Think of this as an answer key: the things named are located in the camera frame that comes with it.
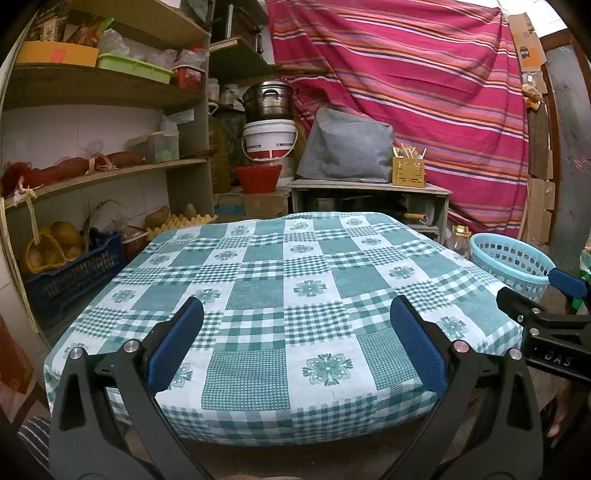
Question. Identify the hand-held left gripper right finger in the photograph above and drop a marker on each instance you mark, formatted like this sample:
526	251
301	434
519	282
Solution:
418	344

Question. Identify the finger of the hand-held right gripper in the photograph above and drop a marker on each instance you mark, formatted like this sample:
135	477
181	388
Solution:
521	302
569	282

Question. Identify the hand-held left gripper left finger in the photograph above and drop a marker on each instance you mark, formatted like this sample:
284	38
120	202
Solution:
178	341

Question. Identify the light blue plastic basket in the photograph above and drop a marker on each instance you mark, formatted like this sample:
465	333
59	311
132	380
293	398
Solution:
508	258

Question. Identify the person's right hand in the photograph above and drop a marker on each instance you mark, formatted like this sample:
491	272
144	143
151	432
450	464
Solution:
559	415

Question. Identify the green plastic bag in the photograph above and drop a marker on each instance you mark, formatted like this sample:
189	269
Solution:
586	265

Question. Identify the plastic bottle with yellow label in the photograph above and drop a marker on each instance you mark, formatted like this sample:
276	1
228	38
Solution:
459	240

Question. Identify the green white checked tablecloth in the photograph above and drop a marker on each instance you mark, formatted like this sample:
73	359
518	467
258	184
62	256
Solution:
277	323

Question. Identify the brown woven basket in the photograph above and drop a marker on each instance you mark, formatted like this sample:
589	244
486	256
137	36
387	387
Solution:
134	243

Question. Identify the yellow egg tray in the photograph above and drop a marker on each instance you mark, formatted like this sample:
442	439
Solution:
194	221

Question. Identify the blue plastic crate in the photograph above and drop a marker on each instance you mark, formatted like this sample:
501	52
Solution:
74	277

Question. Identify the potato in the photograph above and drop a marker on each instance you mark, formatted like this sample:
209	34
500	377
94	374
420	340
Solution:
67	233
190	211
36	259
158	216
51	256
74	252

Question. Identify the small wooden cabinet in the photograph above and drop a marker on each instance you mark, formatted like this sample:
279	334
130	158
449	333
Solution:
369	186

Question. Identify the brown cardboard box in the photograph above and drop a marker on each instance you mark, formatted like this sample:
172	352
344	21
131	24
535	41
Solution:
268	203

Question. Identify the yellow chopstick holder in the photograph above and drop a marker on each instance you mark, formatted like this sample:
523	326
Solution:
408	173

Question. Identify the black white striped cloth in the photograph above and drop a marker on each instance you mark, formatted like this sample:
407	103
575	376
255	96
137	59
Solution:
32	438

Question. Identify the red plastic bowl basket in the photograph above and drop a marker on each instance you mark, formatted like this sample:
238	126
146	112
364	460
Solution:
258	180

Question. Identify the bunch of wooden chopsticks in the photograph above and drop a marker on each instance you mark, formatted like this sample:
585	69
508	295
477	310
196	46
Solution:
406	152

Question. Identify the short red mesh bag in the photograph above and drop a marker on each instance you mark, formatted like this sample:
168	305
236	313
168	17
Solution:
122	159

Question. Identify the large yellow oil jug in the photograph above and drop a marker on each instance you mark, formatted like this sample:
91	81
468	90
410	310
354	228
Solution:
219	152

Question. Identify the clear plastic container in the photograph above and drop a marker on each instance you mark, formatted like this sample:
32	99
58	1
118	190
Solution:
159	147

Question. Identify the grey fabric bag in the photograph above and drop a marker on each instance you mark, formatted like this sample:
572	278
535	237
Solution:
346	147

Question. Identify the long red mesh bag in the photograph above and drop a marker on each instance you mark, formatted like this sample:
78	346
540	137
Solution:
55	168

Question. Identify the white bucket with red label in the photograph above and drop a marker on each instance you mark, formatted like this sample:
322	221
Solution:
270	138

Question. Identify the red striped cloth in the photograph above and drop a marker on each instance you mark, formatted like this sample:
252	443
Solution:
415	92

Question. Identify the white plastic jar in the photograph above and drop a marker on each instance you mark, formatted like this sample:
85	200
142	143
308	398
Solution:
228	94

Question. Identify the steel cooking pot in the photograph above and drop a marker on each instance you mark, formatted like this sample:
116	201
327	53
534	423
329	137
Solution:
268	101

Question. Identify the small red basket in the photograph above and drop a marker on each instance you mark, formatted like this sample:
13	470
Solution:
188	78

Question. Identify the large wooden shelf unit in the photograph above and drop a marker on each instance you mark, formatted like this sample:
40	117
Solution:
92	87

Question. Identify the green plastic tray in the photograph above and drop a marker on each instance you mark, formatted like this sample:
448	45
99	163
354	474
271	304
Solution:
134	68

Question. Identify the narrow wooden shelf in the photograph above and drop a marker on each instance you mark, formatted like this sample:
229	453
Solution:
235	57

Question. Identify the clear plastic bag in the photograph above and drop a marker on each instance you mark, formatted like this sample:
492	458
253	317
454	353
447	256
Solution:
117	44

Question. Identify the yellow box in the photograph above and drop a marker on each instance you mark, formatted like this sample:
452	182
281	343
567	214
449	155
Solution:
39	53

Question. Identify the orange snack packet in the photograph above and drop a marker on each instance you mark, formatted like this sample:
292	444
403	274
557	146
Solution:
85	32

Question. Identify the dark printed box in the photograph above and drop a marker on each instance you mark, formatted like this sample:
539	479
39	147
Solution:
46	23

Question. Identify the cardboard wall sheets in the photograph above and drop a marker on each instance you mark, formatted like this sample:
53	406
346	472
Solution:
526	41

